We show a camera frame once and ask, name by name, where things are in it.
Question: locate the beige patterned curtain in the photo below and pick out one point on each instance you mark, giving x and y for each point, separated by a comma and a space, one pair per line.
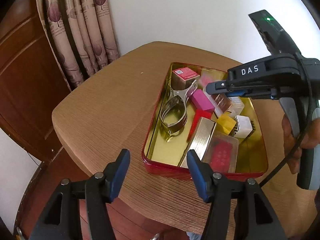
81, 36

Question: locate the small red brown box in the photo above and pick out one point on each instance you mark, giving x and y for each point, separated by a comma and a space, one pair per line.
182, 78

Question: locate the white small box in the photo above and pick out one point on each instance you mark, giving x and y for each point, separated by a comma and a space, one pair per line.
243, 127

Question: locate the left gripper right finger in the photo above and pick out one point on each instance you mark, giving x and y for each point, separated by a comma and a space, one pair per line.
254, 217

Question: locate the magenta small box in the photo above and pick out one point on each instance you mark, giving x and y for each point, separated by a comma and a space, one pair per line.
201, 102

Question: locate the gold rectangular box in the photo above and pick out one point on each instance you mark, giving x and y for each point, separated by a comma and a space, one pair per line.
199, 140

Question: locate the red gold tin box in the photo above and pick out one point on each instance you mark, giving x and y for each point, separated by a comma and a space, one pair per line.
162, 158

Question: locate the yellow small item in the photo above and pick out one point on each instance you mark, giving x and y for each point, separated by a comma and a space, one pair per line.
225, 124

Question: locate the brown wooden door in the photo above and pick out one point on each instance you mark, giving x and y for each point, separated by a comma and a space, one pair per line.
31, 82

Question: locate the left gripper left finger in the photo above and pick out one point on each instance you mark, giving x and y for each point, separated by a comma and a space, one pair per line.
60, 218

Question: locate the clear box pink insert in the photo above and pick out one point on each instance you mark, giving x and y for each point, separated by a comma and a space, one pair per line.
221, 153

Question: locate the metal clamp tool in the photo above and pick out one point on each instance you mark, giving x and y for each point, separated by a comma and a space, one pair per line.
173, 113

